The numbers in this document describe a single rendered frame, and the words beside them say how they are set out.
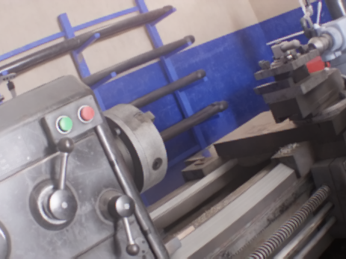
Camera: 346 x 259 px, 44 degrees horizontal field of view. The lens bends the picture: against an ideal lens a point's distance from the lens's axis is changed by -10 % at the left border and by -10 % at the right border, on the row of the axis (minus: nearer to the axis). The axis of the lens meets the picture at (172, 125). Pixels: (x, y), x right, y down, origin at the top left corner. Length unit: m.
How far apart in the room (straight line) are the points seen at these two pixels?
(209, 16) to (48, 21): 2.24
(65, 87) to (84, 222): 0.29
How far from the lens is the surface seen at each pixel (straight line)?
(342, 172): 1.42
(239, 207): 1.29
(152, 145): 1.24
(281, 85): 1.42
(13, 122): 0.94
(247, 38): 6.41
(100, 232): 0.98
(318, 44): 2.10
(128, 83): 5.01
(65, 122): 0.92
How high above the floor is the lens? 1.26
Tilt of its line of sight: 7 degrees down
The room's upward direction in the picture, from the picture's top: 23 degrees counter-clockwise
